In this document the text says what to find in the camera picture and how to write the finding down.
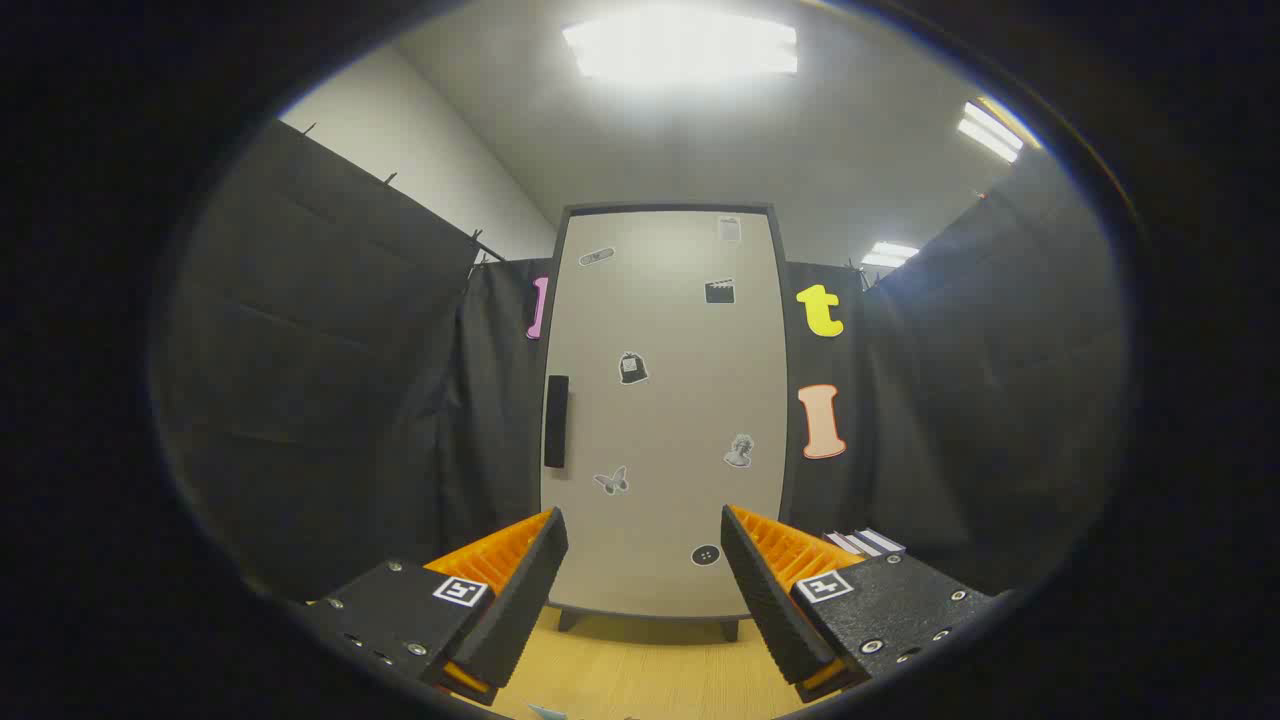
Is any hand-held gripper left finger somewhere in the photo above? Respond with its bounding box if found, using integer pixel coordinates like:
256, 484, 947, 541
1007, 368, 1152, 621
300, 507, 569, 707

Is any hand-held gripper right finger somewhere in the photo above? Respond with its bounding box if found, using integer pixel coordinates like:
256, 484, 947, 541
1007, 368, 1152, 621
720, 503, 1001, 704

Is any black door handle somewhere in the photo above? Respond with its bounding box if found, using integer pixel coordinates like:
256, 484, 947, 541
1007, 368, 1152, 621
544, 375, 570, 469

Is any beige cabinet door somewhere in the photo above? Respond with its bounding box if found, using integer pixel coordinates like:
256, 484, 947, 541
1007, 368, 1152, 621
545, 210, 789, 619

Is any black backdrop cloth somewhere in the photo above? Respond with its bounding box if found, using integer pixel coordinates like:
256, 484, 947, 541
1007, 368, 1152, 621
150, 120, 1131, 601

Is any dark grey cabinet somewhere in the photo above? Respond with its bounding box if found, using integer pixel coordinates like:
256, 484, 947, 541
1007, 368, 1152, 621
540, 203, 801, 643

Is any long ceiling light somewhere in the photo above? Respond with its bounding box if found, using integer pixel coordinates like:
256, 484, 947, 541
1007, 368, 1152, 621
955, 98, 1026, 164

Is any large ceiling light panel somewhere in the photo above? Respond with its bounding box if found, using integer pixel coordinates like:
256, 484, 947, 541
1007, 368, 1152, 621
562, 10, 801, 86

